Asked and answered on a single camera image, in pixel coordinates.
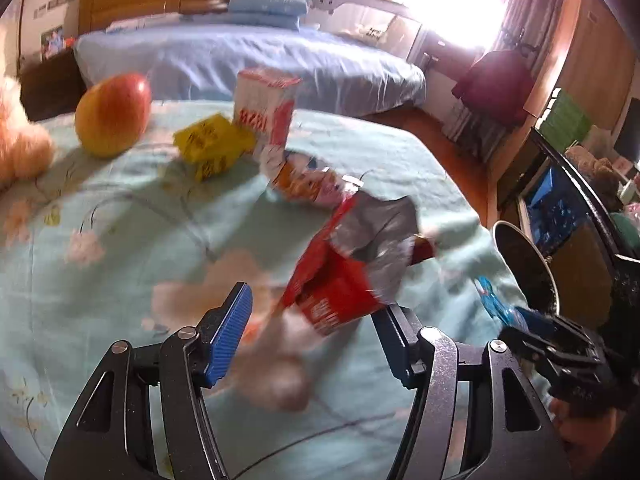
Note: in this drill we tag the brown plush toy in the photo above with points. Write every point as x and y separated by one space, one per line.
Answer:
595 170

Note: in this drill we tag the small blue wrapper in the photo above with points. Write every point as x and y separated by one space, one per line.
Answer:
492 300

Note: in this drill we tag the dark wooden nightstand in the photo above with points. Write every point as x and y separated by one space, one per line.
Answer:
50 85

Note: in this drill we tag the dark red coat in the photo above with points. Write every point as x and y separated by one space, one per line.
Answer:
495 90

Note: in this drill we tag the grey dotted curtain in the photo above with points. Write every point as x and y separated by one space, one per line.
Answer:
525 5

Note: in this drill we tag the orange white cartoon package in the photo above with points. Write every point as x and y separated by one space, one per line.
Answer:
310 182

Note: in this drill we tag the red white drink carton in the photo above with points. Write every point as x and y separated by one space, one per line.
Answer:
265 110

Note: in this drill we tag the person's right hand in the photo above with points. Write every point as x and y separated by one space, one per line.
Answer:
587 432

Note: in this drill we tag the folded blue quilt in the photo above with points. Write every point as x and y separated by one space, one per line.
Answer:
267 10

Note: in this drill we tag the wall switch panel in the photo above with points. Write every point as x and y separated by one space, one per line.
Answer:
55 6

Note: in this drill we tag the red snack bag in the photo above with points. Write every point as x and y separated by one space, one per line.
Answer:
340 290

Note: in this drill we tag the photo frame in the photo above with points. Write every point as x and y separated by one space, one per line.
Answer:
52 41

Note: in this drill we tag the white blue cartoon pillow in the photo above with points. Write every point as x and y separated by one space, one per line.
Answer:
142 23

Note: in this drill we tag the floral teal tablecloth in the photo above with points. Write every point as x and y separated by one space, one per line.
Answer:
125 220

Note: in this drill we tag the grey bed guard rail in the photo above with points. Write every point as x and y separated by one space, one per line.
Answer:
370 20

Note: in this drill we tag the stack of green boxes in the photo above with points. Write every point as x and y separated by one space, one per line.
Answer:
565 117

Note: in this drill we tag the yellow wrapper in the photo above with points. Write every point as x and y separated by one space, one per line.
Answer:
212 142

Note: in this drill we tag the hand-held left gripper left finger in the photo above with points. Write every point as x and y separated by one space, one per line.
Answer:
227 340

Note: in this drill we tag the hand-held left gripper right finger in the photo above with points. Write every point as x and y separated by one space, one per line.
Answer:
400 355

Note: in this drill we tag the cream teddy bear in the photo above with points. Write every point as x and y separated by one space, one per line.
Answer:
22 145

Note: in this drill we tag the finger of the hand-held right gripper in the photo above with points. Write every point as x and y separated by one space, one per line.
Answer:
525 345
537 320

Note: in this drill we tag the bed with blue sheet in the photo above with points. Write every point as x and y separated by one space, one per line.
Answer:
225 60

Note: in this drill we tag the red apple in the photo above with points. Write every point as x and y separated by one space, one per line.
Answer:
112 115

